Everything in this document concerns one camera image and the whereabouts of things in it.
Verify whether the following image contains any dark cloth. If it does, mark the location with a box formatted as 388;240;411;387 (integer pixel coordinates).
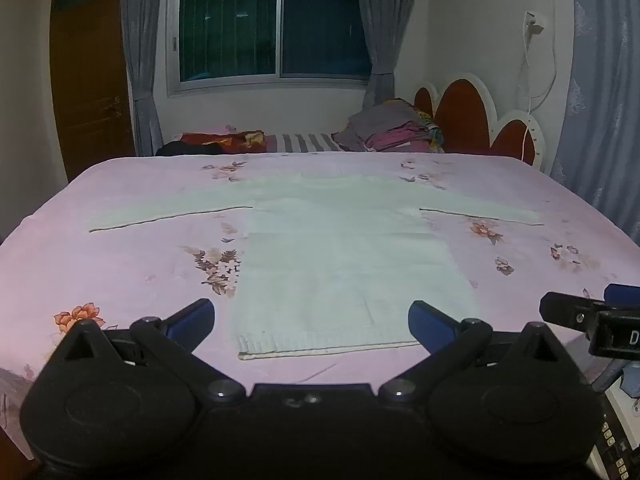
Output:
155;141;221;157

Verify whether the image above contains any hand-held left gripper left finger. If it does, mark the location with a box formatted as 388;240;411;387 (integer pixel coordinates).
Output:
55;298;247;404

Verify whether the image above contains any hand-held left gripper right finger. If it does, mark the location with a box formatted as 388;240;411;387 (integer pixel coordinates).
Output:
378;300;576;406

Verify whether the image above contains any white cable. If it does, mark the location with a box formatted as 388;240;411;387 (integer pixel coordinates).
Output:
517;15;559;162

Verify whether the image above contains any grey curtain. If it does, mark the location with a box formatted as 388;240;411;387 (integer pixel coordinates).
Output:
121;0;163;157
354;0;416;111

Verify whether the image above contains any white device with buttons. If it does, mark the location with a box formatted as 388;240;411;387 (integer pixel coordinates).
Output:
589;390;640;480

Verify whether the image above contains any brown wooden door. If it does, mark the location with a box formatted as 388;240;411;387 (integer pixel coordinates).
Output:
50;0;136;183

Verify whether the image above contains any pink floral bed sheet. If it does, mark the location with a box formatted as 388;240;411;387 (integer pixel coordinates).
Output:
0;152;640;461

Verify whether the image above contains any sliding glass window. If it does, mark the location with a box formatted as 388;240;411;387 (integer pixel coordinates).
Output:
166;0;373;98

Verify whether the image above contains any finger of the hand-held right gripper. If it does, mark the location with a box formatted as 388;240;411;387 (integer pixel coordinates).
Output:
539;291;607;334
603;283;640;307

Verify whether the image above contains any stack of folded clothes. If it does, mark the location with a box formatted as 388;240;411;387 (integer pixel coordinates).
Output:
332;98;446;154

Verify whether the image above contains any white knitted sweater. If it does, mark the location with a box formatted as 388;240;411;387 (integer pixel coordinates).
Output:
89;172;546;361

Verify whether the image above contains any blue patterned fabric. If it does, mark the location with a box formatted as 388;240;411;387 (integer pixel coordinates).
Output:
549;0;640;248

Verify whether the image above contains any red and white headboard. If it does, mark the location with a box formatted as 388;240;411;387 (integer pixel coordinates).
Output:
412;72;546;171

